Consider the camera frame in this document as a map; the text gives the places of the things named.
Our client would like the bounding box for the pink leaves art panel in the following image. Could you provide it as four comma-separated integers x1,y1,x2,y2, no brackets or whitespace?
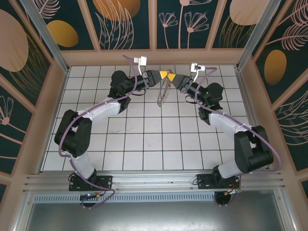
274,79,308,172

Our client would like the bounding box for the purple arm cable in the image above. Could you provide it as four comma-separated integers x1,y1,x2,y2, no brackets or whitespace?
58,54,138,210
195,67,283,207

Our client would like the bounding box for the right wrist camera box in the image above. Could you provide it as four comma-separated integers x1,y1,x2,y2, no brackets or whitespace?
190,63,206,73

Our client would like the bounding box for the slotted metal cable duct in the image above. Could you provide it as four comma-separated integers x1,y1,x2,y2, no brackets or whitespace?
32,193,241,203

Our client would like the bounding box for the aluminium table side rail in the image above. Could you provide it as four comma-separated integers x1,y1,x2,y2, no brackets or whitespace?
234,67,274,173
38,66,71,174

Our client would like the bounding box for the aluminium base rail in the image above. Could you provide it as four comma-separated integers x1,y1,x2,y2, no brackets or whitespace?
23,169,286,193

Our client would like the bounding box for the pink flowers art panel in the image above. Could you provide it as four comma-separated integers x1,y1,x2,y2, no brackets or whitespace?
156,0,218,50

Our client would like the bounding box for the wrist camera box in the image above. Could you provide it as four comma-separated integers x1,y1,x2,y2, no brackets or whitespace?
133,55,149,67
190,63,206,73

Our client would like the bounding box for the grey metal sheet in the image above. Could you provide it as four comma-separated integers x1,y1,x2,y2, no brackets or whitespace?
14,201,298,231

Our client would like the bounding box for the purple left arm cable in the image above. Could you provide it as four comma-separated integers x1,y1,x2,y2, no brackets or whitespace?
58,54,138,210

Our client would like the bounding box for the base connector wiring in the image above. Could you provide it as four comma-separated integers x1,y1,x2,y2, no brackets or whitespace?
213,187,242,207
79,191,108,210

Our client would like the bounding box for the orange oval feather art panel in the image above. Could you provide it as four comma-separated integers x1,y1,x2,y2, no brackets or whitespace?
30,0,97,51
254,0,308,104

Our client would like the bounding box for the aluminium frame post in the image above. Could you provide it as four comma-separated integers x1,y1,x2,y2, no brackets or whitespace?
235,0,282,71
19,0,71,74

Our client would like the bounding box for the pink circle moon art panel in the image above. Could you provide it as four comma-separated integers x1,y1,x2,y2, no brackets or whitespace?
0,8,53,108

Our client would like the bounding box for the pink circle gold leaves panel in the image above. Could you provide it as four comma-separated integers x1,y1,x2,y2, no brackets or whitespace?
211,0,269,49

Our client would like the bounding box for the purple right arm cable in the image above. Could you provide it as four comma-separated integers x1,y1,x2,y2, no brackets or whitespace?
195,67,283,207

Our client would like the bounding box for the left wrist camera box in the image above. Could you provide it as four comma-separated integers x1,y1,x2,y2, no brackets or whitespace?
133,55,149,67

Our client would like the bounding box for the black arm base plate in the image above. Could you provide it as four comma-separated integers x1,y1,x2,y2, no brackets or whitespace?
68,175,114,192
196,172,241,192

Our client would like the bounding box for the orange circle leaves art panel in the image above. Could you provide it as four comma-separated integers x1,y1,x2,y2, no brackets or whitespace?
86,0,153,51

